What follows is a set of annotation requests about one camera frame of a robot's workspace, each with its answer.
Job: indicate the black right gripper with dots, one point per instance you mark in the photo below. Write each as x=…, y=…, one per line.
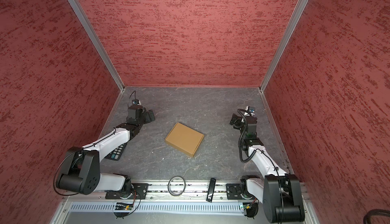
x=238, y=120

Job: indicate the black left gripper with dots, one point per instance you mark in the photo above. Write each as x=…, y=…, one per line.
x=148, y=120

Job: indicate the brown cardboard box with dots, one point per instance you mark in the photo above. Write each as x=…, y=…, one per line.
x=184, y=139

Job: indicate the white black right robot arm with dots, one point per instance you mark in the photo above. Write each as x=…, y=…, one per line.
x=279, y=192

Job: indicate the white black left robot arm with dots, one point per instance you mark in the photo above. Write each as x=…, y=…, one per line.
x=80, y=171

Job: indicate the black desk calculator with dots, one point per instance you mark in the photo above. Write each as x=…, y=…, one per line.
x=116, y=154

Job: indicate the black rectangular remote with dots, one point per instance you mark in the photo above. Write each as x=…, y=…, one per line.
x=211, y=188

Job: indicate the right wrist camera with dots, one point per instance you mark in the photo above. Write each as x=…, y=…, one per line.
x=249, y=111

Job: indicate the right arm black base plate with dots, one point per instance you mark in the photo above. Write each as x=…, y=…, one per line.
x=234, y=192

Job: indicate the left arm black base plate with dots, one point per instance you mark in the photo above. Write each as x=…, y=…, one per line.
x=138, y=191

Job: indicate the aluminium front frame rail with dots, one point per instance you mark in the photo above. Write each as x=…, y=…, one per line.
x=196, y=190

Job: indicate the right rear aluminium corner post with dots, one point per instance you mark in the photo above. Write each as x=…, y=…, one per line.
x=292, y=23

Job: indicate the aluminium corner post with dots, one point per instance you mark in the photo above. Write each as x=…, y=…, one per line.
x=82, y=17
x=292, y=23

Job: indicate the left rear aluminium corner post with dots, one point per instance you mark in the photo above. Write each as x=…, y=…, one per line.
x=82, y=17

